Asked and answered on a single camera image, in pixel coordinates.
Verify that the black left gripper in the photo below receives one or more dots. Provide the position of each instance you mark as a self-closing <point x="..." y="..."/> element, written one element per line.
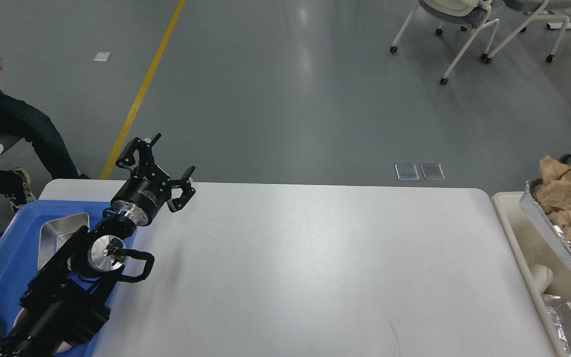
<point x="147" y="189"/>

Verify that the stainless steel rectangular container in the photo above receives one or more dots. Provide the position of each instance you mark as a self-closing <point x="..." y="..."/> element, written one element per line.
<point x="54" y="234"/>

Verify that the pink mug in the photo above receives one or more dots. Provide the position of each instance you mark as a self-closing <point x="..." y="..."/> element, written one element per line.
<point x="21" y="315"/>

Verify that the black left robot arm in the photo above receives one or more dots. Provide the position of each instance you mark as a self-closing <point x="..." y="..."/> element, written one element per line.
<point x="66" y="302"/>

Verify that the person in beige sweater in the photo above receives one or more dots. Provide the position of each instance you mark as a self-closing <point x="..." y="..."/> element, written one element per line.
<point x="17" y="118"/>

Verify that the blue plastic tray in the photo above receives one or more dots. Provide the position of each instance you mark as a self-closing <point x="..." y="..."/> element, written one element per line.
<point x="20" y="245"/>

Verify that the white chair with grey seat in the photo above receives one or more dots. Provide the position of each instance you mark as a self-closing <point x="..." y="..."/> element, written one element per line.
<point x="470" y="15"/>

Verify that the beige plastic bin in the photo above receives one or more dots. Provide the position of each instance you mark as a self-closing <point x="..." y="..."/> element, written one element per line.
<point x="542" y="271"/>

